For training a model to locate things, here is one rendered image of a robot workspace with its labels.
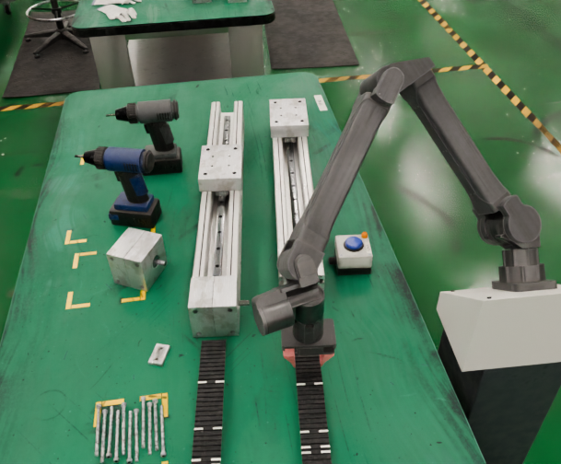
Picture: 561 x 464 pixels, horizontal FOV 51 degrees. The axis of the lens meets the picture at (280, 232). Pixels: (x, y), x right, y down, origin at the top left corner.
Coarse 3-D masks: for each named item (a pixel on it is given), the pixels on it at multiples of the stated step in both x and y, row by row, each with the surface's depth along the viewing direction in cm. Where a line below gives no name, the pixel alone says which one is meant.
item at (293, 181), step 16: (288, 144) 175; (304, 144) 170; (288, 160) 168; (304, 160) 163; (288, 176) 163; (304, 176) 157; (288, 192) 159; (304, 192) 152; (288, 208) 154; (304, 208) 150; (288, 224) 149; (320, 272) 130
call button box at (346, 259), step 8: (336, 240) 142; (344, 240) 141; (368, 240) 141; (336, 248) 140; (344, 248) 139; (360, 248) 139; (368, 248) 139; (336, 256) 141; (344, 256) 137; (352, 256) 137; (360, 256) 137; (368, 256) 137; (336, 264) 142; (344, 264) 139; (352, 264) 139; (360, 264) 139; (368, 264) 139; (344, 272) 140; (352, 272) 140; (360, 272) 140; (368, 272) 140
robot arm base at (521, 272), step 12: (504, 252) 120; (516, 252) 118; (528, 252) 117; (504, 264) 120; (516, 264) 118; (528, 264) 117; (540, 264) 118; (504, 276) 120; (516, 276) 117; (528, 276) 117; (540, 276) 117; (492, 288) 125; (504, 288) 120; (516, 288) 115; (528, 288) 115; (540, 288) 115; (552, 288) 115
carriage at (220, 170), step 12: (204, 156) 159; (216, 156) 158; (228, 156) 158; (240, 156) 158; (204, 168) 154; (216, 168) 154; (228, 168) 154; (240, 168) 154; (204, 180) 151; (216, 180) 151; (228, 180) 151; (240, 180) 151; (216, 192) 156
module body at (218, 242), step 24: (216, 120) 181; (240, 120) 180; (216, 144) 172; (240, 144) 170; (240, 192) 156; (216, 216) 150; (240, 216) 152; (216, 240) 143; (240, 240) 148; (216, 264) 136; (240, 264) 143
